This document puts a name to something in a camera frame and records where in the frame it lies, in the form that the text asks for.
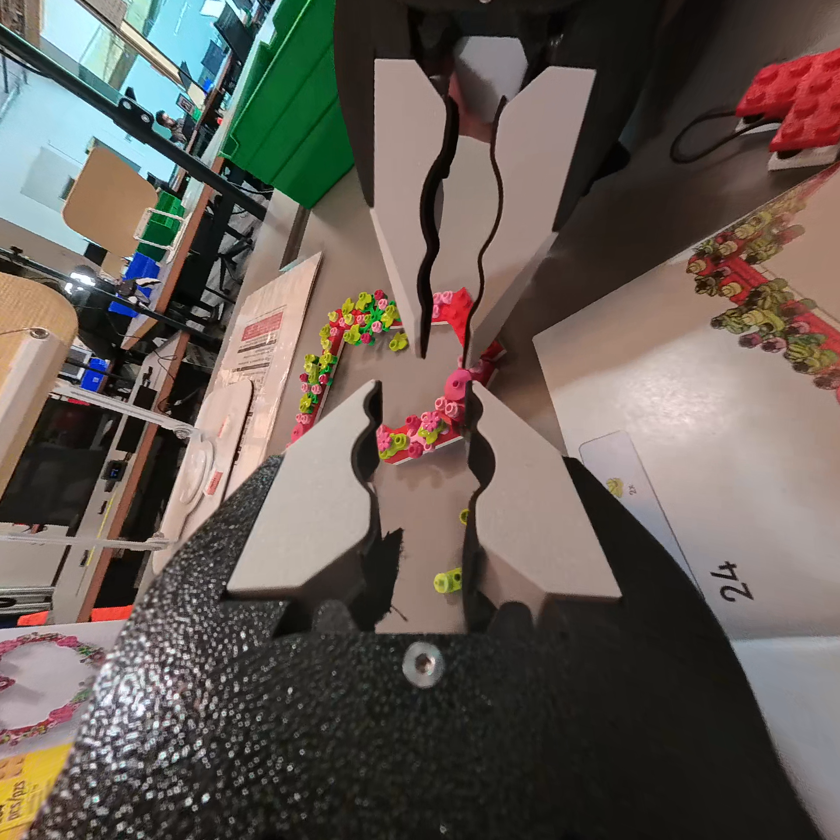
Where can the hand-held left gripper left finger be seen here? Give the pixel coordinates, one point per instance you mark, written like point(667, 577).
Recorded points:
point(295, 525)

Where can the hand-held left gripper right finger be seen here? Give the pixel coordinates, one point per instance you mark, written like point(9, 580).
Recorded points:
point(544, 525)

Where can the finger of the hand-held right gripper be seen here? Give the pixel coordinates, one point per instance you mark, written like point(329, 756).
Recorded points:
point(535, 197)
point(400, 197)

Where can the flowered red lego wreath section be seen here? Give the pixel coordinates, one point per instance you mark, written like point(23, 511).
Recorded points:
point(354, 321)

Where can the lego instruction booklet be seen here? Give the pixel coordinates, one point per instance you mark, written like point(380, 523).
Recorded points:
point(656, 394)

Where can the lego set box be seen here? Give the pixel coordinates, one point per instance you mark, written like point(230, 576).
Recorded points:
point(39, 689)

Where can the green plastic bin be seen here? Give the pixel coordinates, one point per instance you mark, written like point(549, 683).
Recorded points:
point(295, 118)

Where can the clear plastic bag with label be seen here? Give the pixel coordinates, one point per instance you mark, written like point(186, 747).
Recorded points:
point(262, 341)

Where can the small green storage bin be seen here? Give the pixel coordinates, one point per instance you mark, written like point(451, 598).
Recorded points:
point(164, 226)

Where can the wooden board stand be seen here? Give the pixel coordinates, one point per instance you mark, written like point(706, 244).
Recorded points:
point(26, 315)
point(108, 203)

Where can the small blue storage bin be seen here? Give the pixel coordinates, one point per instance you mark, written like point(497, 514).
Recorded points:
point(141, 266)

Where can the black overhead desk frame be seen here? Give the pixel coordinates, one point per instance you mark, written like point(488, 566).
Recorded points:
point(190, 152)

